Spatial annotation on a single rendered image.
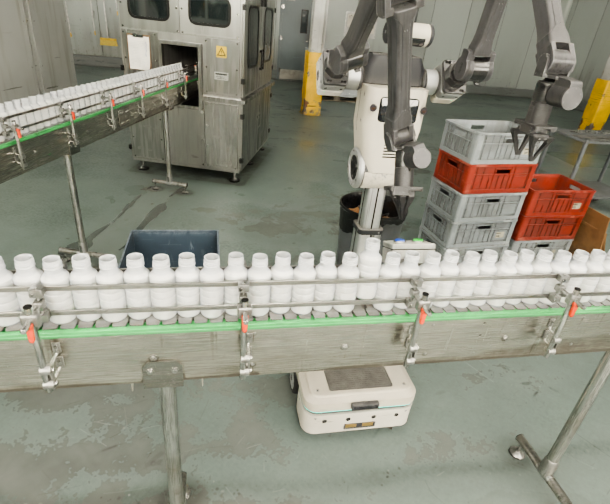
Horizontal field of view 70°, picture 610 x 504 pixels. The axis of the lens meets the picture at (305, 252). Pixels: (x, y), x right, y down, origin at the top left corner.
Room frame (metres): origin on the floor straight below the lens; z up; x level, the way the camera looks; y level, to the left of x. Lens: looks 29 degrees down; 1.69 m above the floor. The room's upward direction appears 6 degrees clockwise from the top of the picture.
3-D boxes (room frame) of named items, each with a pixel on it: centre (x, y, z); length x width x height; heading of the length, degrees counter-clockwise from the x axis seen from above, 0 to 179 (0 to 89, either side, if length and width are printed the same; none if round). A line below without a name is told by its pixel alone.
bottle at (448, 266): (1.05, -0.40, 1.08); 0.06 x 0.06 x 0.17
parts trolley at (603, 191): (4.90, -3.15, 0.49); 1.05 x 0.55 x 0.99; 104
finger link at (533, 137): (1.23, -0.60, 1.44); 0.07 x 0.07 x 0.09; 14
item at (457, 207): (3.26, -1.28, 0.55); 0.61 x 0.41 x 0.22; 111
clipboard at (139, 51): (4.52, 1.80, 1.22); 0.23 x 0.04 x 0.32; 86
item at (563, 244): (3.53, -1.94, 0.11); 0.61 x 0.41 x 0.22; 106
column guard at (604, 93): (9.53, -5.69, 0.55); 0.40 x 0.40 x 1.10; 14
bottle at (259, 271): (0.92, 0.11, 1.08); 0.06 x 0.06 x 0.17
